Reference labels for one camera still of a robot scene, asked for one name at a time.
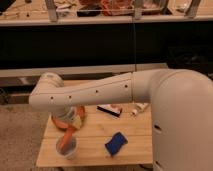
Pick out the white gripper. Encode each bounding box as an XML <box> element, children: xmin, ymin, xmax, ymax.
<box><xmin>58</xmin><ymin>107</ymin><xmax>84</xmax><ymax>129</ymax></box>

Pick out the orange pepper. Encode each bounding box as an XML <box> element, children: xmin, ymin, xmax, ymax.
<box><xmin>59</xmin><ymin>126</ymin><xmax>76</xmax><ymax>149</ymax></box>

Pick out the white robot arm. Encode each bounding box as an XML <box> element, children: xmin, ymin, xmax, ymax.
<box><xmin>29</xmin><ymin>69</ymin><xmax>213</xmax><ymax>171</ymax></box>

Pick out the white ceramic cup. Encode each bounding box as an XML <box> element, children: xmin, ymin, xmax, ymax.
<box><xmin>56</xmin><ymin>137</ymin><xmax>77</xmax><ymax>160</ymax></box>

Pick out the orange bowl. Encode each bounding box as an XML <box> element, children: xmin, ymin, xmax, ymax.
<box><xmin>51</xmin><ymin>106</ymin><xmax>86</xmax><ymax>130</ymax></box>

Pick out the wooden table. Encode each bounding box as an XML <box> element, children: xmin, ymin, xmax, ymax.
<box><xmin>36</xmin><ymin>103</ymin><xmax>152</xmax><ymax>167</ymax></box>

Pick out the black and white eraser block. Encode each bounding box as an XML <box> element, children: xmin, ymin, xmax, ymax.
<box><xmin>97</xmin><ymin>104</ymin><xmax>122</xmax><ymax>117</ymax></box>

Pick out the blue sponge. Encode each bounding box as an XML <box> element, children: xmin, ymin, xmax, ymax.
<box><xmin>105</xmin><ymin>132</ymin><xmax>128</xmax><ymax>156</ymax></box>

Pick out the small white object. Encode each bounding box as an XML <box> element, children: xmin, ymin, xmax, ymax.
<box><xmin>132</xmin><ymin>103</ymin><xmax>149</xmax><ymax>116</ymax></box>

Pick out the black bin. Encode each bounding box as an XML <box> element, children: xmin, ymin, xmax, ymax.
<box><xmin>167</xmin><ymin>45</ymin><xmax>213</xmax><ymax>73</ymax></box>

